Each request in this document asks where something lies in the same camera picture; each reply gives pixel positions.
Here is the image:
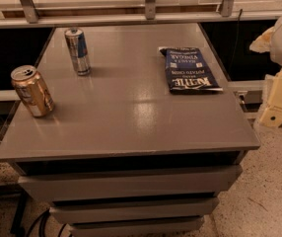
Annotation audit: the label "metal window frame rail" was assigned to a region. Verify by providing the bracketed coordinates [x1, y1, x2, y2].
[0, 0, 282, 29]

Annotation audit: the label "black floor cables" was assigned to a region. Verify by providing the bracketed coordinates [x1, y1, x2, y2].
[9, 191, 70, 237]

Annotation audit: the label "gold soda can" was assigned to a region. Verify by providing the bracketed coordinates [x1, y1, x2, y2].
[11, 65, 54, 118]

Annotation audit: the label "blue kettle chip bag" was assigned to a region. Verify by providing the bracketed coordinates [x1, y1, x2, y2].
[159, 47, 223, 95]

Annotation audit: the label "silver blue redbull can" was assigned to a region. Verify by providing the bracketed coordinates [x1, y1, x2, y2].
[64, 28, 91, 76]

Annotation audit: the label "black hanging cable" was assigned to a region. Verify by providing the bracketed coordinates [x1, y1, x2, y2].
[228, 8, 244, 81]

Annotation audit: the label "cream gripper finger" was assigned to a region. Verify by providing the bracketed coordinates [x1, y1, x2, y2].
[259, 70, 282, 127]

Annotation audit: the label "grey drawer cabinet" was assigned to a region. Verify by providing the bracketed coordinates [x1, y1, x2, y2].
[0, 24, 259, 237]

